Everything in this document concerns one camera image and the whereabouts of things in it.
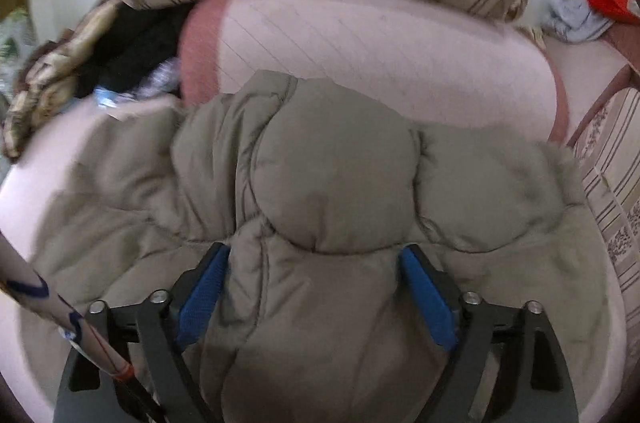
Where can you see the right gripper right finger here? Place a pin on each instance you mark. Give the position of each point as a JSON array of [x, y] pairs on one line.
[[533, 382]]

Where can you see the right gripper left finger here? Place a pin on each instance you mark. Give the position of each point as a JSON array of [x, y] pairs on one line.
[[163, 325]]

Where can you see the olive green quilted jacket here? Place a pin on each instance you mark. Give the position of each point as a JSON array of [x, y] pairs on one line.
[[316, 189]]

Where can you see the black clothing pile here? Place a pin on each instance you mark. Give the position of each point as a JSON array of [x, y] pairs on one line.
[[134, 45]]

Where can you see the pink quilted mattress cover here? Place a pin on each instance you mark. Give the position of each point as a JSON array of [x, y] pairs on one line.
[[41, 173]]

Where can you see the striped floral side quilt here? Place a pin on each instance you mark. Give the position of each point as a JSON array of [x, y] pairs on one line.
[[608, 156]]

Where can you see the blue white plastic package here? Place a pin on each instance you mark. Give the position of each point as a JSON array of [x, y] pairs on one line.
[[164, 79]]

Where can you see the brown cream patterned blanket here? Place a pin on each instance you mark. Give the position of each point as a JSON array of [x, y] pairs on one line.
[[52, 79]]

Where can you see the pink maroon side quilt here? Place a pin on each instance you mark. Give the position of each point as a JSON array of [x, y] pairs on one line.
[[593, 72]]

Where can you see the green patterned bag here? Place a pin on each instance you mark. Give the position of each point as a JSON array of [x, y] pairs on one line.
[[17, 42]]

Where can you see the pink folded quilt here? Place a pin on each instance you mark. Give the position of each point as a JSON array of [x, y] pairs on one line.
[[428, 62]]

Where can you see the grey blue cloth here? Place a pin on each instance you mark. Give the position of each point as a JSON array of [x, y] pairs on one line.
[[574, 22]]

